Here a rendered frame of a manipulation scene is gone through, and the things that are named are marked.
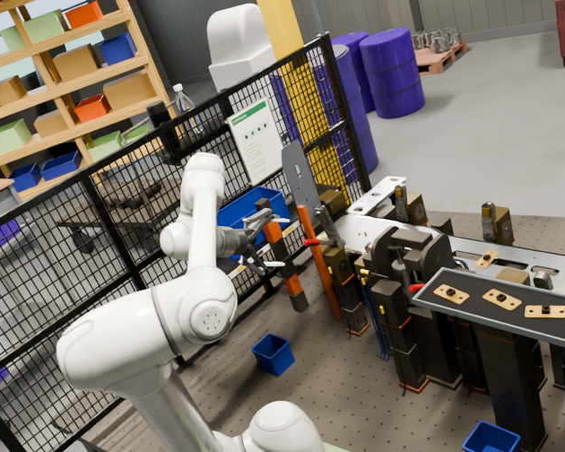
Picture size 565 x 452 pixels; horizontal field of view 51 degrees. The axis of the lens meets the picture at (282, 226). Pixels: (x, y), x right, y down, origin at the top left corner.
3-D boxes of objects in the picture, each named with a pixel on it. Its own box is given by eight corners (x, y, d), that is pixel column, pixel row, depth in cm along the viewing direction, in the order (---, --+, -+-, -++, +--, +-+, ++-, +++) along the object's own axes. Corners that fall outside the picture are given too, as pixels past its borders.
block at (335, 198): (365, 265, 249) (342, 191, 233) (353, 276, 245) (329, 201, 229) (351, 262, 255) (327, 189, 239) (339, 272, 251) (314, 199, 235)
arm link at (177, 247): (221, 265, 162) (228, 218, 160) (172, 266, 151) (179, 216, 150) (199, 255, 170) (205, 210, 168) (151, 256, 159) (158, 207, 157)
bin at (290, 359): (297, 360, 211) (290, 341, 207) (278, 378, 206) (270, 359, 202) (276, 351, 219) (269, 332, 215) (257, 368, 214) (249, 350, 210)
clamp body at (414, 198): (446, 265, 231) (428, 188, 216) (429, 283, 225) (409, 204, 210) (431, 263, 236) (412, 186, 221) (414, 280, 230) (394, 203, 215)
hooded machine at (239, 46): (276, 119, 711) (235, 1, 648) (317, 117, 669) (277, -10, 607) (235, 148, 665) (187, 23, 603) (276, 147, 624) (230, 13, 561)
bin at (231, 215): (293, 220, 232) (283, 191, 226) (233, 261, 218) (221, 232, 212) (269, 212, 245) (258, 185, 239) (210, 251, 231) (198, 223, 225)
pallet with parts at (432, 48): (469, 48, 709) (465, 21, 695) (443, 73, 660) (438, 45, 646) (386, 59, 782) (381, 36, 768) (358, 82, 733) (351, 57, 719)
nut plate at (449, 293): (470, 296, 139) (469, 291, 138) (459, 305, 138) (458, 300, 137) (443, 284, 146) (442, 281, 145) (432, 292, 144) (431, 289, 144)
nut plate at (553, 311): (568, 307, 126) (568, 302, 125) (568, 318, 123) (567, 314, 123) (525, 306, 130) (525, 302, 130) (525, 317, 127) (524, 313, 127)
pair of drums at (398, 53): (412, 117, 573) (395, 39, 539) (325, 123, 640) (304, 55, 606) (439, 91, 613) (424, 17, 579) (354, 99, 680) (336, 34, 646)
